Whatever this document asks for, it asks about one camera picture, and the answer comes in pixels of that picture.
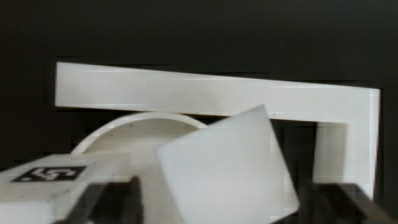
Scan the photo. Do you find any white stool leg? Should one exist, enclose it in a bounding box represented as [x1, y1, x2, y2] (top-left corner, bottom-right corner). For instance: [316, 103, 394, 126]
[156, 107, 298, 224]
[0, 153, 131, 224]

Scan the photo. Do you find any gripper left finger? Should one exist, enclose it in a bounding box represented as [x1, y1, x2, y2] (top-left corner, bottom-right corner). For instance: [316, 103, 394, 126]
[58, 176, 143, 224]

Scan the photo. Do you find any white round stool seat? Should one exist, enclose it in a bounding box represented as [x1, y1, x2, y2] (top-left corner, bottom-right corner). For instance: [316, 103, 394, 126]
[71, 112, 206, 172]

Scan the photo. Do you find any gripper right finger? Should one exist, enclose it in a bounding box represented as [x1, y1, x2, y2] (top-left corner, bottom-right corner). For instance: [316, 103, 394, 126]
[277, 183, 398, 224]

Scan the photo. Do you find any white U-shaped fence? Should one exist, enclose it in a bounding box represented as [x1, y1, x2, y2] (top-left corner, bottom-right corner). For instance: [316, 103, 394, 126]
[55, 62, 380, 192]

